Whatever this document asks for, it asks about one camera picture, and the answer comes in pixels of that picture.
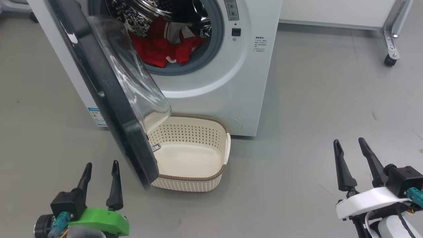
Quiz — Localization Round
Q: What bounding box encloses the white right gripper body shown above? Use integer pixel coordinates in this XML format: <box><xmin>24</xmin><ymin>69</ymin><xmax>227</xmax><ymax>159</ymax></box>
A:
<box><xmin>336</xmin><ymin>187</ymin><xmax>412</xmax><ymax>238</ymax></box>

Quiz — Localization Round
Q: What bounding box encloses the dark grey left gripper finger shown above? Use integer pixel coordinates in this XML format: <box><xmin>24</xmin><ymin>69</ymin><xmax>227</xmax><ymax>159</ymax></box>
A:
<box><xmin>77</xmin><ymin>162</ymin><xmax>93</xmax><ymax>192</ymax></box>
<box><xmin>106</xmin><ymin>160</ymin><xmax>124</xmax><ymax>211</ymax></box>

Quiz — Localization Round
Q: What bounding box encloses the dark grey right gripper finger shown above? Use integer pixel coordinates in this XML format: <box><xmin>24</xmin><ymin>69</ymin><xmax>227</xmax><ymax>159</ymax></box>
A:
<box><xmin>358</xmin><ymin>138</ymin><xmax>389</xmax><ymax>187</ymax></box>
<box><xmin>333</xmin><ymin>139</ymin><xmax>358</xmax><ymax>192</ymax></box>

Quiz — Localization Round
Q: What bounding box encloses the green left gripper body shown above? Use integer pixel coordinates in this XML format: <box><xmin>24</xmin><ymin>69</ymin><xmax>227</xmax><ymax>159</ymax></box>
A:
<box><xmin>68</xmin><ymin>208</ymin><xmax>130</xmax><ymax>238</ymax></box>

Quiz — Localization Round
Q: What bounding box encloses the black round glass washer door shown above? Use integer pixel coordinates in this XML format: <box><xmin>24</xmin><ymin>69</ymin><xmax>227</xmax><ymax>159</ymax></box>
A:
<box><xmin>46</xmin><ymin>0</ymin><xmax>172</xmax><ymax>190</ymax></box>

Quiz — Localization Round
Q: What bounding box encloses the red shorts white stripe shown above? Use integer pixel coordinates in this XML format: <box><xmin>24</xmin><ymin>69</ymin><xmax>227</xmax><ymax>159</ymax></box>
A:
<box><xmin>129</xmin><ymin>17</ymin><xmax>175</xmax><ymax>68</ymax></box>

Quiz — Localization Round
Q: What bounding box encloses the cream perforated basket brown rim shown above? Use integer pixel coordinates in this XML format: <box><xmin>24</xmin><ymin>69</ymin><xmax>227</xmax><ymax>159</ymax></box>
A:
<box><xmin>145</xmin><ymin>113</ymin><xmax>231</xmax><ymax>192</ymax></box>

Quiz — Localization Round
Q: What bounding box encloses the white front-load washing machine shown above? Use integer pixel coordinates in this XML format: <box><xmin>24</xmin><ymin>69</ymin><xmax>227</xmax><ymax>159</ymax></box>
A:
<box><xmin>26</xmin><ymin>0</ymin><xmax>283</xmax><ymax>137</ymax></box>

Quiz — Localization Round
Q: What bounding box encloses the stainless steel washing machine drum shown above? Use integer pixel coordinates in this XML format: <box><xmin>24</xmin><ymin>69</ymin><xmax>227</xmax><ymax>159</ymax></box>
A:
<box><xmin>106</xmin><ymin>0</ymin><xmax>212</xmax><ymax>37</ymax></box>

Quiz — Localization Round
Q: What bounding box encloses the blue energy label sticker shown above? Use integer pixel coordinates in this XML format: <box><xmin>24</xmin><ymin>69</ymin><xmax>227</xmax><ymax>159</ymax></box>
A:
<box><xmin>87</xmin><ymin>107</ymin><xmax>108</xmax><ymax>127</ymax></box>

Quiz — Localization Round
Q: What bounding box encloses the white text notice sticker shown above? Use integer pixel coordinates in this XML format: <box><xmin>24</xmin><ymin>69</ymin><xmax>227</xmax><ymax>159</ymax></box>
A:
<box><xmin>254</xmin><ymin>36</ymin><xmax>267</xmax><ymax>53</ymax></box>

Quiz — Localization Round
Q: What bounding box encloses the white mobile partition panel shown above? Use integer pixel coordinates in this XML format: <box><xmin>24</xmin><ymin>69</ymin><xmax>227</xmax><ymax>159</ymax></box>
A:
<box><xmin>279</xmin><ymin>0</ymin><xmax>397</xmax><ymax>31</ymax></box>

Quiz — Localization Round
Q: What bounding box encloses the grey stand leg with caster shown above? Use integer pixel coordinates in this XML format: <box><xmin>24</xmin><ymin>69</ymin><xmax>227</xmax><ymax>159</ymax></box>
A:
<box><xmin>0</xmin><ymin>0</ymin><xmax>39</xmax><ymax>23</ymax></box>

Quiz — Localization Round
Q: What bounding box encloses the grey caution pictogram sticker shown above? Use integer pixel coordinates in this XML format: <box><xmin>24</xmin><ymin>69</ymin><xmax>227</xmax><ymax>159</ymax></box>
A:
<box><xmin>224</xmin><ymin>0</ymin><xmax>239</xmax><ymax>21</ymax></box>

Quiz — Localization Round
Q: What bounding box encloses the left camera cable teal connector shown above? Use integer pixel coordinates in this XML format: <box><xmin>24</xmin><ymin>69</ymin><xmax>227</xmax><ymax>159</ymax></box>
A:
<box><xmin>48</xmin><ymin>212</ymin><xmax>70</xmax><ymax>238</ymax></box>

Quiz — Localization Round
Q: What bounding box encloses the silver metal frame leg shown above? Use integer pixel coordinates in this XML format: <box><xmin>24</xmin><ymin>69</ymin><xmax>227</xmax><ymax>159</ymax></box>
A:
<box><xmin>380</xmin><ymin>0</ymin><xmax>413</xmax><ymax>60</ymax></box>

